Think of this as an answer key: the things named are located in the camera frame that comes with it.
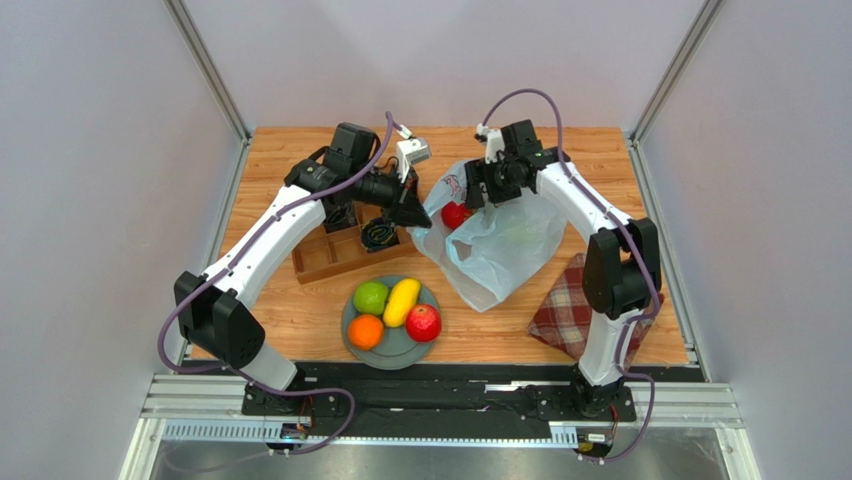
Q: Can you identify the red plaid cloth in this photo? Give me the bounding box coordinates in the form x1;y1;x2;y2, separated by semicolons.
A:
529;252;666;364

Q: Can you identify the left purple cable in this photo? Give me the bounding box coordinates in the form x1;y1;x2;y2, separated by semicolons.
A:
156;111;414;457

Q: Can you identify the fake orange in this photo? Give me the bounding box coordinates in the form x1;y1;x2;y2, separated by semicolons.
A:
346;314;385;351

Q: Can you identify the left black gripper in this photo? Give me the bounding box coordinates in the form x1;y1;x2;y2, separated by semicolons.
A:
351;164;432;230

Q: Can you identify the fake red pomegranate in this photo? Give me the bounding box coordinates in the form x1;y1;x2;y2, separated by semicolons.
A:
405;304;443;343

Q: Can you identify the fake red apple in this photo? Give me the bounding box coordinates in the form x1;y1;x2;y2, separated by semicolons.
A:
440;202;475;230

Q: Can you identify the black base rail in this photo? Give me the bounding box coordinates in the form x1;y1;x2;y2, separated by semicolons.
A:
241;361;637;440

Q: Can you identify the light blue plastic bag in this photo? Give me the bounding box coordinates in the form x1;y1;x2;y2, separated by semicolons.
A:
408;161;567;312

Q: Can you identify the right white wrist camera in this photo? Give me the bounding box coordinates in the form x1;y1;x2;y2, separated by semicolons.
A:
475;123;505;164

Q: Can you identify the grey round plate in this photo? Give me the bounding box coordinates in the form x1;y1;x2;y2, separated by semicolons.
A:
341;275;443;370

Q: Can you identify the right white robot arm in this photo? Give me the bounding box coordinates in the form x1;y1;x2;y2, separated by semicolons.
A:
465;120;661;387

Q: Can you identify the fake yellow mango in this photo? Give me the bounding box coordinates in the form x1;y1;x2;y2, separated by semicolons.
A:
382;278;421;328

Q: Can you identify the black patterned rolled sock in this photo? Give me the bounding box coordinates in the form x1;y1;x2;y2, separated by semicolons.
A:
360;217;399;253

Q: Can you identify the wooden compartment tray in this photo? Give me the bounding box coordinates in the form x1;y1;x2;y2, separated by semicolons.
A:
291;204;415;285

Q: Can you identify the fake green apple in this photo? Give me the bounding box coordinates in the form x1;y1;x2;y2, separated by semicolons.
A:
352;280;389;317

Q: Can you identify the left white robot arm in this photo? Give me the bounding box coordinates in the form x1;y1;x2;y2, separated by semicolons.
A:
167;119;432;392

